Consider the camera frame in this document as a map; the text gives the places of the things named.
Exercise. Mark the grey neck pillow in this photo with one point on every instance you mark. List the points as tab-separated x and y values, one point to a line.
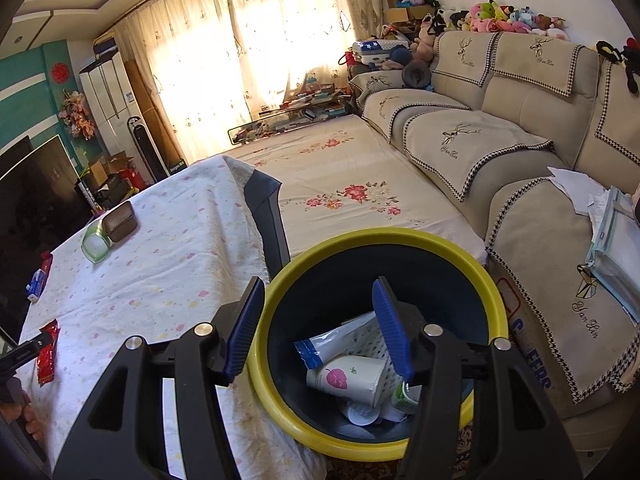
415	75

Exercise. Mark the cream embroidered curtains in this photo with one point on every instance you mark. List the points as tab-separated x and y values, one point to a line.
280	35

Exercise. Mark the green glass ashtray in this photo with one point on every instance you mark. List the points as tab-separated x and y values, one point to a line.
97	247

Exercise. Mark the row of plush toys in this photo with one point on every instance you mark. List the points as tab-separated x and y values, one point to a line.
490	15

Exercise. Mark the red round wall ornament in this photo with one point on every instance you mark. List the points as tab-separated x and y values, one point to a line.
60	71

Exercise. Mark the cluttered glass coffee table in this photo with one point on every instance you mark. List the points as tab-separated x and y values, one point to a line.
290	110

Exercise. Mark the printed cardboard box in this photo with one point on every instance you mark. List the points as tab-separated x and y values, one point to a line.
525	340

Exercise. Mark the person's left hand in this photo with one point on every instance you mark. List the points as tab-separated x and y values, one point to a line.
27	420

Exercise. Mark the black television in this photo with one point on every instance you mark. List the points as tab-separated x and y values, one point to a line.
35	200

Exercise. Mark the tower fan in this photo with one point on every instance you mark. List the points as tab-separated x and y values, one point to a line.
141	155

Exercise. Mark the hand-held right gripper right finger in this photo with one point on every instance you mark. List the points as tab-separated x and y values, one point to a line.
392	330

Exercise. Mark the blue white packet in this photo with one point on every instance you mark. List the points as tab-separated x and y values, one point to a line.
325	345

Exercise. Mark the dark blue chair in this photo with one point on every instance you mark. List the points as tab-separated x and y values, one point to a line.
267	220

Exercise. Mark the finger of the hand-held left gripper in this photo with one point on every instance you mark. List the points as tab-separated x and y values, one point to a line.
20	354

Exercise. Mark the open cardboard box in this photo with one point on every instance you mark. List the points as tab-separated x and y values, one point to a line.
107	170

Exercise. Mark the brown rectangular box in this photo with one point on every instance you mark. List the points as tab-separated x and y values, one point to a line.
120	222

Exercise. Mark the white pink-leaf paper cup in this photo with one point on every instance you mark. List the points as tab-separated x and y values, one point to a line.
350	380

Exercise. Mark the white floral tablecloth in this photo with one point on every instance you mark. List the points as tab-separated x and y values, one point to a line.
165	260

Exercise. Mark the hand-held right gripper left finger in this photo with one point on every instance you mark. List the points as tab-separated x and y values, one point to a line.
245	332

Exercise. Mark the brown wooden board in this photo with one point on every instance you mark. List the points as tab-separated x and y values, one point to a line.
150	110

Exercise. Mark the red snack packet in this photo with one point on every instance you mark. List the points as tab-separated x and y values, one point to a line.
47	360

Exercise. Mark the white loose papers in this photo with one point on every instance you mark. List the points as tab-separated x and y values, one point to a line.
575	185

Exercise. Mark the floral bed sheet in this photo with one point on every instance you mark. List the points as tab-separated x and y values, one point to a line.
350	160

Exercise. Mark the artificial flower bunch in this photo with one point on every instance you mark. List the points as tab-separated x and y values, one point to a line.
77	115

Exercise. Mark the yellow black plush toy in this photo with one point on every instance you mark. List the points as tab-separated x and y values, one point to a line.
615	55

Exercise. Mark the blue starred suitcase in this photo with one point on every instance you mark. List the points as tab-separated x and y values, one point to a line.
372	50

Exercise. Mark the pink plush bear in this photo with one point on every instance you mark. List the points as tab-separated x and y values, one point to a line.
424	42

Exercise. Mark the white plastic lid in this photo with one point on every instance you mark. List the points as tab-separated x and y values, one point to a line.
361	414

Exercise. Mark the yellow-rimmed dark trash bin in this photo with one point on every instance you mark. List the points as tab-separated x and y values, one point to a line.
450	280

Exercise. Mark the small blue white tube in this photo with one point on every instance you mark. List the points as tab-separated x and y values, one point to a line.
39	280

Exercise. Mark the beige sofa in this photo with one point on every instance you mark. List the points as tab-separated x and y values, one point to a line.
525	105

